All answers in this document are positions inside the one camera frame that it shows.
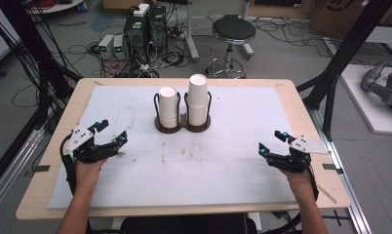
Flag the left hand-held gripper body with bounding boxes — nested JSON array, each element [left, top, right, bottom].
[[60, 125, 121, 165]]

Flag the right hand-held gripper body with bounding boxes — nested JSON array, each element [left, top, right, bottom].
[[266, 135, 332, 174]]

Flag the short stack of paper cups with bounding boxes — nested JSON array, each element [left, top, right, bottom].
[[158, 94, 179, 129]]

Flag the dark double cup holder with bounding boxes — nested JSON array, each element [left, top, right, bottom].
[[153, 91, 214, 135]]

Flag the person's right hand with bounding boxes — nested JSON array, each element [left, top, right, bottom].
[[277, 167, 315, 196]]

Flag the person's left hand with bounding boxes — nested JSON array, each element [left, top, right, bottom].
[[74, 157, 108, 196]]

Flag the wooden table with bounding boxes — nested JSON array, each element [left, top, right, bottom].
[[16, 77, 352, 221]]

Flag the thin wooden stick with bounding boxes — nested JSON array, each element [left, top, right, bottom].
[[315, 183, 338, 205]]

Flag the black tape cross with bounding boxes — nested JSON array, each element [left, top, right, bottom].
[[322, 210, 351, 227]]

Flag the white foam mat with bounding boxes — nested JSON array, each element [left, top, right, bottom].
[[47, 85, 298, 210]]

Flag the grey power supply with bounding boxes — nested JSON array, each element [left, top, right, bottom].
[[98, 33, 116, 59], [112, 34, 127, 60]]

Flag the white floor board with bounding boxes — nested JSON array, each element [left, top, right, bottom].
[[339, 63, 392, 137]]

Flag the tall stack of paper cups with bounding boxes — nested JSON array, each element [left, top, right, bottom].
[[186, 73, 210, 127]]

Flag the black computer tower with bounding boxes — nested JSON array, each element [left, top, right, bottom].
[[123, 13, 152, 65], [148, 5, 169, 54]]

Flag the person's black-clothed lap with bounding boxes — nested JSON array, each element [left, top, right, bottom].
[[119, 213, 258, 234]]

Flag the black round stool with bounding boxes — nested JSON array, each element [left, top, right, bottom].
[[204, 14, 257, 80]]

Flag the white box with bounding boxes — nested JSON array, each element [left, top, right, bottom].
[[133, 3, 151, 19]]

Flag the white table leg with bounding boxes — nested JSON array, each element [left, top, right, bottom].
[[183, 0, 201, 63]]

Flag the cardboard box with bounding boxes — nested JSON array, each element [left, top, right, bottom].
[[308, 0, 392, 41]]

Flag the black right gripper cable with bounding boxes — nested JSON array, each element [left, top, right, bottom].
[[261, 165, 320, 234]]

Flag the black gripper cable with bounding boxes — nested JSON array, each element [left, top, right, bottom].
[[59, 133, 79, 197], [261, 165, 320, 234]]

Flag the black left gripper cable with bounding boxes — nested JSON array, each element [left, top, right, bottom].
[[59, 133, 79, 197]]

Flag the tangle of floor cables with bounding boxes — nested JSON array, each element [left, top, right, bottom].
[[86, 19, 192, 79]]

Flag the black frame post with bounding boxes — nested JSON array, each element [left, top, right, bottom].
[[295, 0, 392, 141], [0, 0, 83, 193]]

